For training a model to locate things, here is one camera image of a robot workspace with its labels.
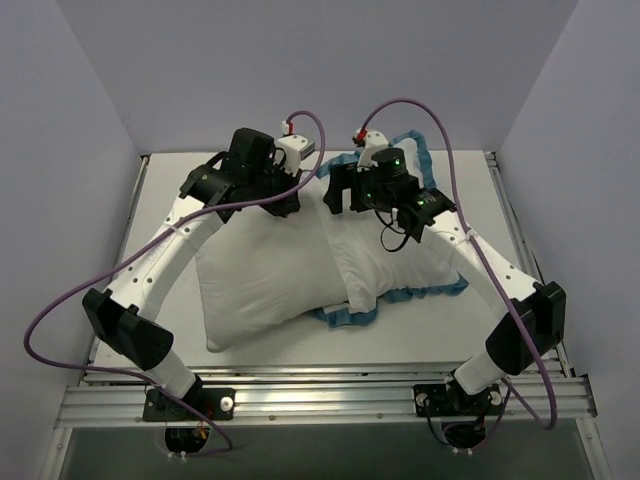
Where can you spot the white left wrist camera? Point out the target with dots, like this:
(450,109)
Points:
(295,148)

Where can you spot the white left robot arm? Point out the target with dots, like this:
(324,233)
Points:
(123,315)

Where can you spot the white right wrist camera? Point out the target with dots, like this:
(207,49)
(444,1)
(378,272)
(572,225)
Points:
(369,141)

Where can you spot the white pillow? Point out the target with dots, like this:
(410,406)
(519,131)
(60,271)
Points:
(259,271)

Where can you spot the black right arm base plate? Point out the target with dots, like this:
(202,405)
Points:
(443,400)

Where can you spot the blue white patterned pillowcase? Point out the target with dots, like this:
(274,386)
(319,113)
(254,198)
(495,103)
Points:
(347,270)

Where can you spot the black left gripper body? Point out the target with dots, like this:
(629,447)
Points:
(279,195)

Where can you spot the aluminium side rail right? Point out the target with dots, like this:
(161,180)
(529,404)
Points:
(515,220)

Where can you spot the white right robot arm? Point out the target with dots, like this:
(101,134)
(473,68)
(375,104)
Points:
(434,220)

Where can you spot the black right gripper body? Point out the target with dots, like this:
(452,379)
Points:
(347,185)

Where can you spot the aluminium side rail left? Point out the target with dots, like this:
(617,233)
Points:
(133,202)

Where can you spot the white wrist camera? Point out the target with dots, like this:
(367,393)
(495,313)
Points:
(295,148)
(369,141)

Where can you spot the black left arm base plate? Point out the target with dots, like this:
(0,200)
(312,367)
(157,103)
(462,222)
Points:
(217,404)

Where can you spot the aluminium side rail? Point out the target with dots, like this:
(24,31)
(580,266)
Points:
(515,220)
(133,202)

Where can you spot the aluminium front rail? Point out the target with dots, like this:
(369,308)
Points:
(268,399)

